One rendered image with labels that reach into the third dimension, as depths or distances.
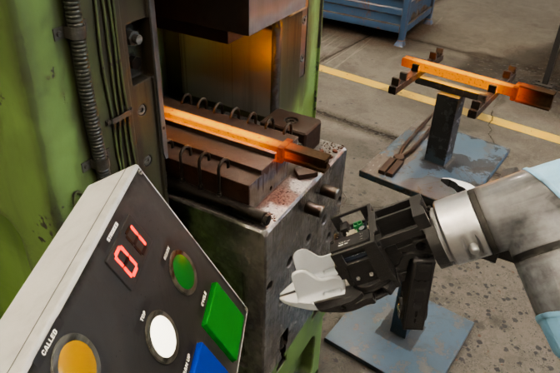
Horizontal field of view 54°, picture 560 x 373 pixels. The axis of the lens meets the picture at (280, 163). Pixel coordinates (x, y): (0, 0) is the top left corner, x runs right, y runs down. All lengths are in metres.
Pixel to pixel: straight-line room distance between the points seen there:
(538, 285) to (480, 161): 1.10
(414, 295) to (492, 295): 1.72
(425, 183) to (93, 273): 1.11
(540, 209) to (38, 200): 0.67
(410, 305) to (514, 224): 0.16
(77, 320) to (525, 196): 0.45
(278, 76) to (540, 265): 0.88
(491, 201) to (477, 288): 1.78
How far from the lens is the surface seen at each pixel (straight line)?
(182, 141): 1.17
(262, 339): 1.23
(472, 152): 1.73
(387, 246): 0.63
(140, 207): 0.67
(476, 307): 2.31
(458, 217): 0.61
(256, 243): 1.06
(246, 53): 1.36
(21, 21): 0.76
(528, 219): 0.61
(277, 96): 1.36
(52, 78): 0.81
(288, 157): 1.11
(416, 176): 1.55
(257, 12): 0.91
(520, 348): 2.23
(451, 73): 1.53
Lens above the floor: 1.57
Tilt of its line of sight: 32 degrees down
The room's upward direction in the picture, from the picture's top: 2 degrees clockwise
